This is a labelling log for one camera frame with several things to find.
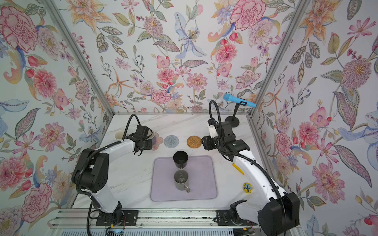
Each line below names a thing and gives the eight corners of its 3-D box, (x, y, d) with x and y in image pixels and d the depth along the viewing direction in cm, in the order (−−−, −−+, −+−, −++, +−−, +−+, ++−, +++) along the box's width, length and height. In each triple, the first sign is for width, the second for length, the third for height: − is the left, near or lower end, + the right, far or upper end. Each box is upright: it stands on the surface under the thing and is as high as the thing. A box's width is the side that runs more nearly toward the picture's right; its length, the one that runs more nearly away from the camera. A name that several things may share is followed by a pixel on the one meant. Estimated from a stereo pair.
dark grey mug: (174, 194, 83) (173, 188, 74) (175, 177, 89) (174, 169, 81) (189, 194, 83) (189, 188, 74) (189, 177, 89) (189, 169, 81)
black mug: (171, 163, 95) (170, 156, 87) (181, 155, 99) (180, 147, 91) (182, 172, 91) (181, 166, 83) (191, 163, 95) (191, 156, 87)
